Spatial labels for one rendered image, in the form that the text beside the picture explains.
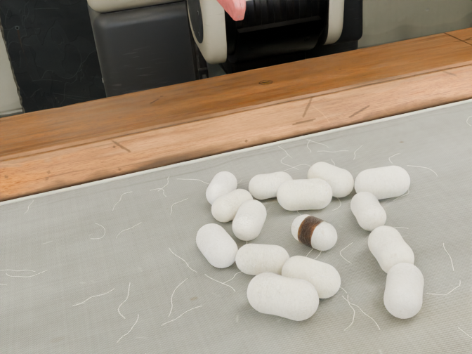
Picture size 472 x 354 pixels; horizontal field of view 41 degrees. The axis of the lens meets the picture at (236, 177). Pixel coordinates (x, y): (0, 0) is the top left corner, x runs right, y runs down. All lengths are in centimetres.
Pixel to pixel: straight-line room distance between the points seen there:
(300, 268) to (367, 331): 5
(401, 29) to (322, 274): 246
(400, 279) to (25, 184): 29
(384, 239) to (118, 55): 94
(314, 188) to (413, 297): 12
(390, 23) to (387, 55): 211
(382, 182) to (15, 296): 24
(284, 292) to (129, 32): 95
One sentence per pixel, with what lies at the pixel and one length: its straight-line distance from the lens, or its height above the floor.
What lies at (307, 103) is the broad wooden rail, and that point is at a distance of 54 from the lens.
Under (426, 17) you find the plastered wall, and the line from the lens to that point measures 281.
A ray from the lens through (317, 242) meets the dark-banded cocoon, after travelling 38.
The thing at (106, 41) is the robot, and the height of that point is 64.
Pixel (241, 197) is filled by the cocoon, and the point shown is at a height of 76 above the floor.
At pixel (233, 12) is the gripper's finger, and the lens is 45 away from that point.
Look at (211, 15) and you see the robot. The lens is 94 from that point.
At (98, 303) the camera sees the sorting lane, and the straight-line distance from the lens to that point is 37.
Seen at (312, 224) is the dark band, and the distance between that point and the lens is 38.
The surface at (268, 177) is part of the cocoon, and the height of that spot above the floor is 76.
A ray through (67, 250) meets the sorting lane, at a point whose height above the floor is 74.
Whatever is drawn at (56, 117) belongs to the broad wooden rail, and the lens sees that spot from 56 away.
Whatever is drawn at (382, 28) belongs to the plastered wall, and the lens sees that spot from 273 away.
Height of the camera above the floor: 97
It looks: 29 degrees down
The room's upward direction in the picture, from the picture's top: 6 degrees counter-clockwise
